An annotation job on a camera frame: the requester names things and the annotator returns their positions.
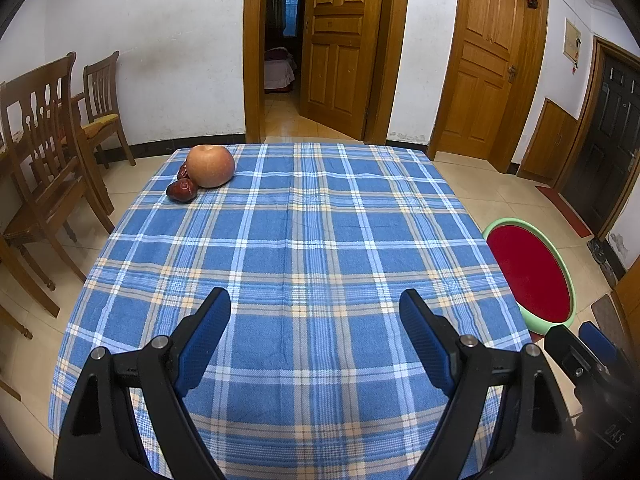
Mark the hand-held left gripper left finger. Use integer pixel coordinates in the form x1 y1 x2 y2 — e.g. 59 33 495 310
52 287 232 480

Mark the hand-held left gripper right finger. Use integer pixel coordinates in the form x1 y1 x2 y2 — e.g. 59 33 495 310
399 289 583 480

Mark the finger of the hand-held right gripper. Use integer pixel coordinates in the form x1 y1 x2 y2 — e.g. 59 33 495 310
544 324 601 391
579 321 621 367

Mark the grey floor mat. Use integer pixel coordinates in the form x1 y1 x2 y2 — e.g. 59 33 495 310
592 294 633 356

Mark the red stool with green rim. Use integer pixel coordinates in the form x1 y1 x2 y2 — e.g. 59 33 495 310
482 217 577 336

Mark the red floor mat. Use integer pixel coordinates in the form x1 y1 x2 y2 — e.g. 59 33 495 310
535 185 593 238

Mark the blue plaid tablecloth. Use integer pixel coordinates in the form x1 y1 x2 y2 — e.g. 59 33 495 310
47 142 533 480

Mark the big red date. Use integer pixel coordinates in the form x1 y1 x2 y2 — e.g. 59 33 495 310
166 177 197 203

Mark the large apple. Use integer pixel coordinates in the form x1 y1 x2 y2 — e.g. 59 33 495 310
186 144 236 188

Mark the low wooden cabinet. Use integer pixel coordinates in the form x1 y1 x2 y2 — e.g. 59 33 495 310
517 98 581 186

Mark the tall wooden chair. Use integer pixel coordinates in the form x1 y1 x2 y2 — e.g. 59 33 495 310
0 51 116 291

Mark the dark metal door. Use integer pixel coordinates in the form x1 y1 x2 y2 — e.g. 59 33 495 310
557 37 640 241

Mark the wooden chair with cushion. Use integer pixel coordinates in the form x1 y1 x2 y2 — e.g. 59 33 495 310
72 51 137 168

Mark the wooden panel door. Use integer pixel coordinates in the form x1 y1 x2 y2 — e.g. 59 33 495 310
299 0 386 140
427 0 550 173

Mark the bed with pink cover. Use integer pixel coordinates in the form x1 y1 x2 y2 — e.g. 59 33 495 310
263 46 296 93

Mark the window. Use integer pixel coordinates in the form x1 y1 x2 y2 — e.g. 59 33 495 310
282 0 301 37

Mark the wooden door frame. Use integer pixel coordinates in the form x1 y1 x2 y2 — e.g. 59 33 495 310
243 0 412 146

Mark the beige wall panel box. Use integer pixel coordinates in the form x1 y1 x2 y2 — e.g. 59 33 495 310
563 18 582 66

